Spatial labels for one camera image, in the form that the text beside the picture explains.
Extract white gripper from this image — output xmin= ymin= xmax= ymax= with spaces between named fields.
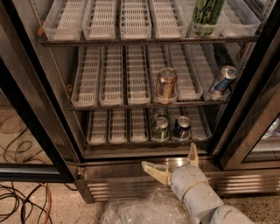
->
xmin=141 ymin=143 xmax=209 ymax=200

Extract green can front bottom shelf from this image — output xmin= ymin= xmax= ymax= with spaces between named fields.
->
xmin=152 ymin=116 xmax=169 ymax=142

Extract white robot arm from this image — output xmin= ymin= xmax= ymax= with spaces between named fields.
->
xmin=142 ymin=143 xmax=255 ymax=224

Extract dark blue can bottom shelf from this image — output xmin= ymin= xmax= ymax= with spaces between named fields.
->
xmin=172 ymin=116 xmax=191 ymax=140

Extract green can rear bottom shelf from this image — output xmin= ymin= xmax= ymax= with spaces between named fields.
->
xmin=153 ymin=108 xmax=168 ymax=121

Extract right glass fridge door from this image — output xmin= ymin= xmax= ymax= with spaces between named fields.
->
xmin=209 ymin=4 xmax=280 ymax=172

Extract glass fridge door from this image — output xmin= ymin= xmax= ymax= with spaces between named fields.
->
xmin=209 ymin=4 xmax=280 ymax=172
xmin=0 ymin=0 xmax=81 ymax=183

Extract copper can middle shelf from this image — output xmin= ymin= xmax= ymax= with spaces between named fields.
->
xmin=156 ymin=67 xmax=178 ymax=99

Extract stainless fridge base grille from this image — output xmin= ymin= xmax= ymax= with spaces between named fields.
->
xmin=74 ymin=157 xmax=280 ymax=204

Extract blue silver can middle shelf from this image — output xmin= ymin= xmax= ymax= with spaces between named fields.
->
xmin=208 ymin=66 xmax=237 ymax=99

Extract left glass fridge door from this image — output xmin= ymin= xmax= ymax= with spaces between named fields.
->
xmin=0 ymin=0 xmax=81 ymax=183

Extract tall green can top shelf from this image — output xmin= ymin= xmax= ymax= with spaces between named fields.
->
xmin=192 ymin=0 xmax=225 ymax=36

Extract clear plastic bag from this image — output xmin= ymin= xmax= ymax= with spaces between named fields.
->
xmin=101 ymin=188 xmax=193 ymax=224

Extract bottom wire shelf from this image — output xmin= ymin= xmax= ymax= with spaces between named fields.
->
xmin=84 ymin=139 xmax=210 ymax=150

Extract wire shelf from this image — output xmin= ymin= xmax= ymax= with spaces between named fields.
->
xmin=40 ymin=36 xmax=258 ymax=47
xmin=69 ymin=100 xmax=229 ymax=111
xmin=84 ymin=139 xmax=210 ymax=150

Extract middle wire shelf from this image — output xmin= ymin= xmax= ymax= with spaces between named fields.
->
xmin=69 ymin=100 xmax=229 ymax=111

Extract orange cable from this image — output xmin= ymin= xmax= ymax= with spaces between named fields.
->
xmin=38 ymin=182 xmax=53 ymax=224

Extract black cables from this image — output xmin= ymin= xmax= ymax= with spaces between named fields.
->
xmin=0 ymin=181 xmax=53 ymax=224

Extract top wire shelf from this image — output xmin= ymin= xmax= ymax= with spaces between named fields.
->
xmin=40 ymin=36 xmax=258 ymax=47

